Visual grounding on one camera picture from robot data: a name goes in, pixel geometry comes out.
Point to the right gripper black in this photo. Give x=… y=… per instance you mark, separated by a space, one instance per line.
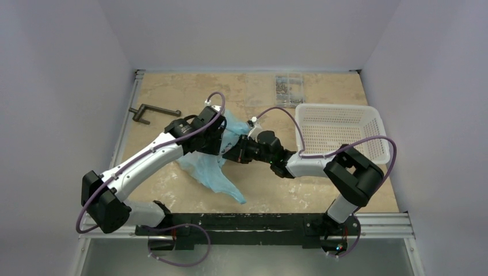
x=240 y=149

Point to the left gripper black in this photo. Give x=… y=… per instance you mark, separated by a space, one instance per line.
x=213 y=149

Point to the light blue plastic bag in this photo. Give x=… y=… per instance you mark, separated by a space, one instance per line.
x=207 y=169

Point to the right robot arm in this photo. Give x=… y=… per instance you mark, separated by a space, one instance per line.
x=355 y=176

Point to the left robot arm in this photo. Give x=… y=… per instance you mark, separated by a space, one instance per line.
x=105 y=195

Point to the clear compartment screw box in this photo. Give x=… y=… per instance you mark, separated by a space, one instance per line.
x=283 y=89

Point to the white plastic basket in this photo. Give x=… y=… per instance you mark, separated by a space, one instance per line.
x=323 y=128

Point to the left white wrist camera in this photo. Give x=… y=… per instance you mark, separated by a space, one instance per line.
x=217 y=108

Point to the dark metal clamp handle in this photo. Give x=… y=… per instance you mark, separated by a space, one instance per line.
x=138 y=113

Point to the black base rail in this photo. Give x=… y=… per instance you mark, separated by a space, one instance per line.
x=184 y=231

